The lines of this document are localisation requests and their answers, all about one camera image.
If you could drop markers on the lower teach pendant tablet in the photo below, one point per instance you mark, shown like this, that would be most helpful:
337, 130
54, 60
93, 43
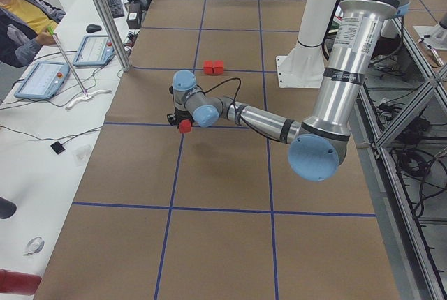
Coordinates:
43, 81

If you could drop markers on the aluminium frame post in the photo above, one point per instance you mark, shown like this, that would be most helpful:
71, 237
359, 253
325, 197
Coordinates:
112, 31

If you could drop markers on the white curved bracket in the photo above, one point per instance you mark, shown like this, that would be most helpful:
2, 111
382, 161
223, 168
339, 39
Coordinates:
85, 98

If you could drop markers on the red cylinder bottle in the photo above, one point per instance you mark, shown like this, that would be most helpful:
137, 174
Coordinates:
13, 282

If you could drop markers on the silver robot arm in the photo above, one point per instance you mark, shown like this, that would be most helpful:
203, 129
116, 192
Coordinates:
317, 146

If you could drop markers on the seated person yellow shirt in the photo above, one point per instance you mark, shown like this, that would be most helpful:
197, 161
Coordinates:
25, 29

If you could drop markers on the small black square pad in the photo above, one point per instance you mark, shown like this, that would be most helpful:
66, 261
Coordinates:
57, 147

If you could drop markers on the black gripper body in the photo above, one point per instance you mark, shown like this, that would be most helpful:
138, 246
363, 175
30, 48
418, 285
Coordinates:
181, 114

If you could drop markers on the black box with label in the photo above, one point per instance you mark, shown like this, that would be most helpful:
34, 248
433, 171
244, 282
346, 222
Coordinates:
136, 13

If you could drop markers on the white pedestal column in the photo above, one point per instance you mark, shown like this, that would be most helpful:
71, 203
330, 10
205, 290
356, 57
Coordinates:
303, 67

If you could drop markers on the metal rod green tip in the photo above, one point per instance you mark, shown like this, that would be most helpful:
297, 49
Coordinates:
72, 68

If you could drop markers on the teach pendant tablet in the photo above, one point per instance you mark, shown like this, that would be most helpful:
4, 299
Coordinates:
94, 51
43, 81

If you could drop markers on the black keyboard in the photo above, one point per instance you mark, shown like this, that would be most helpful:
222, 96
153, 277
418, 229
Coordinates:
116, 8

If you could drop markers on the upper teach pendant tablet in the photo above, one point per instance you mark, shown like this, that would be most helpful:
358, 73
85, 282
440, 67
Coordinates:
94, 51

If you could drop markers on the black computer mouse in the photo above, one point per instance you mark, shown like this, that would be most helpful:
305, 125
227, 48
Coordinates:
93, 28

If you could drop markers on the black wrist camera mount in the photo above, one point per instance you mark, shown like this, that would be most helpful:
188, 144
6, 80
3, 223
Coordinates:
172, 119

